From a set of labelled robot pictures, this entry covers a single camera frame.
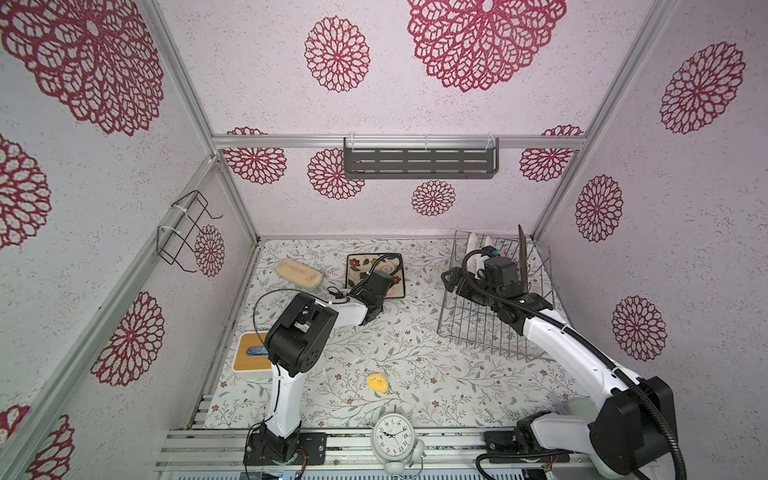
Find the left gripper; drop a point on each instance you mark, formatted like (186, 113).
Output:
(366, 275)

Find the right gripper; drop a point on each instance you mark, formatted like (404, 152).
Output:
(450, 285)

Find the floral square plate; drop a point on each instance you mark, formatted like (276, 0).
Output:
(359, 265)

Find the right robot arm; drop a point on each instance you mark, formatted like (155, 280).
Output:
(634, 422)

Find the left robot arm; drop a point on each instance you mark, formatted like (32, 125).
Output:
(295, 342)

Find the white round plate front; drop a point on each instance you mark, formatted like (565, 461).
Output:
(473, 242)

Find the tan sponge block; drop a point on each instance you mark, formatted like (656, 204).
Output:
(299, 274)

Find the yellow small piece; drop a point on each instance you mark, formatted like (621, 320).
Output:
(378, 383)

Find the white alarm clock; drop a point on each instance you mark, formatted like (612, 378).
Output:
(397, 447)

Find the pale green bottle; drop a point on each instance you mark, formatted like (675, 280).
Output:
(581, 407)

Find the wire dish rack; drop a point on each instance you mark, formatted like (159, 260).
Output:
(486, 322)

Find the grey wall shelf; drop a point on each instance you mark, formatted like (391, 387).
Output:
(427, 162)

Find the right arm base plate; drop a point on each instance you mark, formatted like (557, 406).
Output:
(503, 445)

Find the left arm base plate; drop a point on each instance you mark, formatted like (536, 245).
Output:
(301, 448)

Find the black wire wall basket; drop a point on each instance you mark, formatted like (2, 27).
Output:
(193, 243)

